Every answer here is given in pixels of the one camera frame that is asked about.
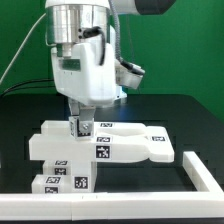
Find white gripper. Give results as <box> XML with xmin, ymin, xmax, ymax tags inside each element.
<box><xmin>51</xmin><ymin>43</ymin><xmax>116</xmax><ymax>131</ymax></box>

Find white chair back frame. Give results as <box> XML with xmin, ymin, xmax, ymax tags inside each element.
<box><xmin>29</xmin><ymin>121</ymin><xmax>174</xmax><ymax>163</ymax></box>

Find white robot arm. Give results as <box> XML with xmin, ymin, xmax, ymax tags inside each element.
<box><xmin>45</xmin><ymin>0</ymin><xmax>176</xmax><ymax>136</ymax></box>

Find black cables on table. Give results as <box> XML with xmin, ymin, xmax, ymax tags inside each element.
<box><xmin>0</xmin><ymin>78</ymin><xmax>56</xmax><ymax>98</ymax></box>

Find white camera cable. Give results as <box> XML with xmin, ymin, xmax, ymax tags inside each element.
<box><xmin>0</xmin><ymin>13</ymin><xmax>48</xmax><ymax>84</ymax></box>

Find white U-shaped obstacle frame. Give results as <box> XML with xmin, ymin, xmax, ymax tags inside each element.
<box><xmin>0</xmin><ymin>151</ymin><xmax>224</xmax><ymax>221</ymax></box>

